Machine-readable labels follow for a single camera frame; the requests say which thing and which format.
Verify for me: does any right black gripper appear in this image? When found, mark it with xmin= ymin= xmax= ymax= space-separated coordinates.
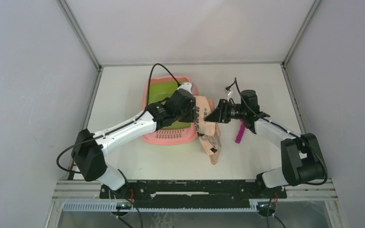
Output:
xmin=204 ymin=99 xmax=247 ymax=124

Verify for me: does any cat litter bag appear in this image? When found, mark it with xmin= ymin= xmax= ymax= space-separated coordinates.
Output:
xmin=194 ymin=95 xmax=221 ymax=165

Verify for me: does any magenta plastic scoop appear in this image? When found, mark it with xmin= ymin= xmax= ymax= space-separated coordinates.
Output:
xmin=235 ymin=120 xmax=246 ymax=144

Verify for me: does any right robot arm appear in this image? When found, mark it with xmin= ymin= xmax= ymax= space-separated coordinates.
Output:
xmin=204 ymin=90 xmax=328 ymax=198

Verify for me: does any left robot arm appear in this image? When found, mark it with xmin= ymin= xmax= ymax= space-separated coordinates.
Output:
xmin=71 ymin=88 xmax=195 ymax=198

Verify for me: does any pink green litter box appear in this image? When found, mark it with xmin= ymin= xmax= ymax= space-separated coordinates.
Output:
xmin=142 ymin=76 xmax=198 ymax=145

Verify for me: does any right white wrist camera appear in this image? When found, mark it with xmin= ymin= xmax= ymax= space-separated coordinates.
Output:
xmin=224 ymin=86 xmax=232 ymax=96

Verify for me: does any left black cable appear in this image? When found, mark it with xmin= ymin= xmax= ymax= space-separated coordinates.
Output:
xmin=146 ymin=63 xmax=182 ymax=108

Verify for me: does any black cable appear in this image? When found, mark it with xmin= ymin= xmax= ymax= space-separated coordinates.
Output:
xmin=146 ymin=63 xmax=182 ymax=108
xmin=226 ymin=77 xmax=328 ymax=186

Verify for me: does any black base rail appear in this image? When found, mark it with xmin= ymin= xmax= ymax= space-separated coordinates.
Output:
xmin=99 ymin=180 xmax=287 ymax=209

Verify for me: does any right black cable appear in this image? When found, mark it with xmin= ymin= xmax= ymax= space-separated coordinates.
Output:
xmin=226 ymin=77 xmax=328 ymax=186

